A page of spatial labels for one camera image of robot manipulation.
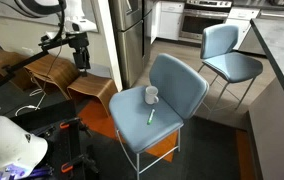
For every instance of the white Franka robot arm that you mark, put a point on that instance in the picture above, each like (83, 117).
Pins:
(10, 143)

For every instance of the white ceramic mug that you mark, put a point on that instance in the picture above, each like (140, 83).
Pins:
(150, 95)

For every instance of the white light head box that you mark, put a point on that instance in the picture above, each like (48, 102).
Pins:
(80, 25)

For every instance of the green Expo marker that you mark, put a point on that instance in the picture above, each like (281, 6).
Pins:
(151, 117)

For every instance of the white kitchen cabinet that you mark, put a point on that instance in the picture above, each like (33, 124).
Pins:
(242, 15)
(169, 20)

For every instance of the black camera on mount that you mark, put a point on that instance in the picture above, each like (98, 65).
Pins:
(81, 55)

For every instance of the empty blue chair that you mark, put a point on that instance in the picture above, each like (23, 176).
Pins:
(230, 65)

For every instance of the black robot base board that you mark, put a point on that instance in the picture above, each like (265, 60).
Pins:
(53, 115)

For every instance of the stainless steel oven range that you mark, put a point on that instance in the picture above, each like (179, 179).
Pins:
(200, 21)

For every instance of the blue chair holding mug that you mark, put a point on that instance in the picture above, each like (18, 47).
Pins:
(138, 115)

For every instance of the dark kitchen counter island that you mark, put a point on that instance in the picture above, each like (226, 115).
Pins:
(282, 100)

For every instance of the stainless steel refrigerator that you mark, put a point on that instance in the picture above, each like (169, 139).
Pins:
(130, 40)

